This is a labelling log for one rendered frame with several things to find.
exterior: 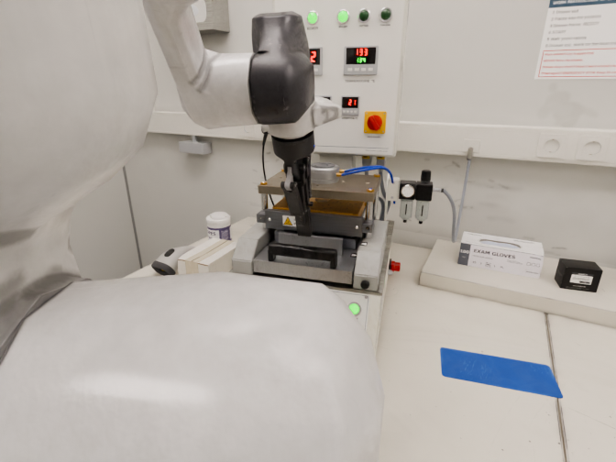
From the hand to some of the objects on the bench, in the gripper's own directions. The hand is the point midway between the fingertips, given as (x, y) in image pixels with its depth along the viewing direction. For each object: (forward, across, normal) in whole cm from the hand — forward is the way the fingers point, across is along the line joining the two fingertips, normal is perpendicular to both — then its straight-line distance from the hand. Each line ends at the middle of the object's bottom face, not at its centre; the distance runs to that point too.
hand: (303, 221), depth 79 cm
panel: (+25, +21, 0) cm, 32 cm away
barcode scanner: (+39, -16, -51) cm, 66 cm away
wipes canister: (+44, -30, -44) cm, 69 cm away
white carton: (+42, -38, +50) cm, 76 cm away
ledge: (+44, -30, +71) cm, 89 cm away
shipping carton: (+38, -14, -38) cm, 56 cm away
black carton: (+39, -29, +69) cm, 84 cm away
